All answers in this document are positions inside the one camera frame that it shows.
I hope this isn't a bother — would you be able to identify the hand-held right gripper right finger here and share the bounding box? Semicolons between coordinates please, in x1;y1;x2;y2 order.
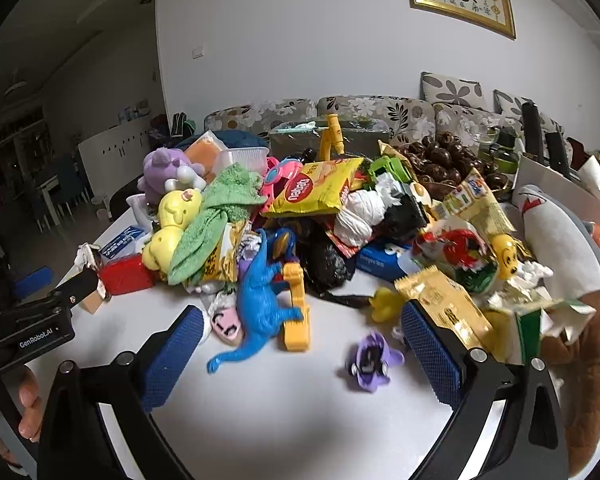
401;301;568;480

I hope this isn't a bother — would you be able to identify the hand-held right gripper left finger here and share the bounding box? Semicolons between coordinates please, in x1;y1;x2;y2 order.
37;305;205;480

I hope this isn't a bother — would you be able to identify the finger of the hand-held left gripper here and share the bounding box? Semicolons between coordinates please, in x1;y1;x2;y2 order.
55;267;103;311

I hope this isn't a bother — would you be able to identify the gold snack packet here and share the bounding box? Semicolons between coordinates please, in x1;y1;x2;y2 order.
394;266;496;352

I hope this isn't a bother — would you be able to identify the person's left hand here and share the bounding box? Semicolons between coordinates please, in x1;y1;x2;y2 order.
17;364;43;437

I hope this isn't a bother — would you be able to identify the wooden block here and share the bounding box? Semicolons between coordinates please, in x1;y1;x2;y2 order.
81;280;112;312

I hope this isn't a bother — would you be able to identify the red plastic box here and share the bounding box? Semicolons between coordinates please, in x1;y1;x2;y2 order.
99;254;157;297

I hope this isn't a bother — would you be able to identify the pink face toy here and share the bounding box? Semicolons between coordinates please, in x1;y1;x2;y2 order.
207;305;245;345

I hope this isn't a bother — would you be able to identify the blue white packet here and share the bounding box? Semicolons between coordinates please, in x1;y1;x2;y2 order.
99;225;147;261

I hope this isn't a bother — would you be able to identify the purple toy car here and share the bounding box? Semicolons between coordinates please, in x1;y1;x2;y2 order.
337;332;407;392

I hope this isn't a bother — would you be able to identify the dining chair set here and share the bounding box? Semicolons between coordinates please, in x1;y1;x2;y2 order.
27;152;95;235

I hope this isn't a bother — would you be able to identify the green white carton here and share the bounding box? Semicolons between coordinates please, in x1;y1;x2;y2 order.
514;300;597;367

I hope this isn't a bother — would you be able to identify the blue toy dinosaur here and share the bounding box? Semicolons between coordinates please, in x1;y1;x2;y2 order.
207;227;307;375

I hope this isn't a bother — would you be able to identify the red green snack packet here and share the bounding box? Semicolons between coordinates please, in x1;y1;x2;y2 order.
414;226;499;292

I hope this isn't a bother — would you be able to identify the yellow black snack packet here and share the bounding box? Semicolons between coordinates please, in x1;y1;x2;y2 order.
194;220;252;287

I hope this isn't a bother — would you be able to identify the blue tissue packet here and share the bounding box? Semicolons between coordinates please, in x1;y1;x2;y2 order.
356;242;417;282

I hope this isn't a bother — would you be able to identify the yellow figure toy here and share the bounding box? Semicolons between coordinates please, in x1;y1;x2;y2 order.
141;187;204;282

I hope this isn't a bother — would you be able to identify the crumpled white tissue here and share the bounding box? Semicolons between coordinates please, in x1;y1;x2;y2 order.
486;260;554;307

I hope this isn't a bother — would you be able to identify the yellow smiley ball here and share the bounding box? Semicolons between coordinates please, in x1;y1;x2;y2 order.
490;233;522;282

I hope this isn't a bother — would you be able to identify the yellow plastic toy vehicle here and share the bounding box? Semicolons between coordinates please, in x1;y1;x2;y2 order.
276;262;314;352

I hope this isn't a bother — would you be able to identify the white cabinet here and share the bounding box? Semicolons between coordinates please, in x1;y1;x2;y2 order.
77;122;154;202

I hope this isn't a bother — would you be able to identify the black plastic bag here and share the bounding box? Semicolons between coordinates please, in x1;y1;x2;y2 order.
296;236;357;295

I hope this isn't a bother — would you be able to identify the purple plush toy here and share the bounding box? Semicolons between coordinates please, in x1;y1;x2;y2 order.
138;145;207;203

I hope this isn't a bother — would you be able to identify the white knit glove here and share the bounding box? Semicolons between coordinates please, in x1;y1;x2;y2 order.
334;172;407;247

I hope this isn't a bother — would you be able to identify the brown plush toy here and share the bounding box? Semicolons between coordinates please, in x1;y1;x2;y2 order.
540;287;600;478

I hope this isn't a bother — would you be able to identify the yellow blue snack packet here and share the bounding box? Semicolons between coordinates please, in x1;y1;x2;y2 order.
441;170;514;234

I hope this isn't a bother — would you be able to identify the green towel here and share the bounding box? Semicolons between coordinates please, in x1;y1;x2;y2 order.
167;162;267;286

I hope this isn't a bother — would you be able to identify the white shark plush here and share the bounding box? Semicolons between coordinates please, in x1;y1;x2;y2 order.
511;183;600;302

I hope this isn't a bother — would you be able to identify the orange packet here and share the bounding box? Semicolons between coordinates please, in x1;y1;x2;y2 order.
184;132;229;167

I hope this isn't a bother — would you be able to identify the green plastic toy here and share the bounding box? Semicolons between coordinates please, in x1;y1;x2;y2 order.
367;156;414;192

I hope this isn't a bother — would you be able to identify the bowl of brown nuts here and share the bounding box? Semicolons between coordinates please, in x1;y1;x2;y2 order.
394;131;520;197

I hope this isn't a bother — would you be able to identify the yellow red-label snack packet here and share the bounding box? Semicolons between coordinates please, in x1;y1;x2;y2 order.
261;156;364;219

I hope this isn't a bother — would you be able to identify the clear plastic container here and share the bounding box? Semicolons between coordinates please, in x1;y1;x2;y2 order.
211;147;272;175

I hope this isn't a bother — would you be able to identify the pink plastic toy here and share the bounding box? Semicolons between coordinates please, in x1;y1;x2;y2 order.
261;156;305;212

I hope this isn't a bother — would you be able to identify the blue cushion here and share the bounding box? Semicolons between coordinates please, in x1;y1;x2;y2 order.
180;130;263;151

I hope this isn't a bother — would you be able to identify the green bottle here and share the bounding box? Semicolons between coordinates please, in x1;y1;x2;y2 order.
489;127;522;175

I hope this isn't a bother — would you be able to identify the white cardboard box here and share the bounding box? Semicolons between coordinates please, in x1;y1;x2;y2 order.
516;152;600;229

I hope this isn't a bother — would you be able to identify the short black bottle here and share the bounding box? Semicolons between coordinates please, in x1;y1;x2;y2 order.
544;131;572;179

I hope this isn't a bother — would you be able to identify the tall black bottle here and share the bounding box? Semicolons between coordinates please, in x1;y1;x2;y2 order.
521;102;544;162

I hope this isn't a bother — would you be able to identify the green box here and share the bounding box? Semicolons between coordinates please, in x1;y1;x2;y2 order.
268;120;389;154

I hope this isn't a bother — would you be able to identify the floral sofa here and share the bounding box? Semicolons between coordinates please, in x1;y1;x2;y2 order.
202;71;568;161

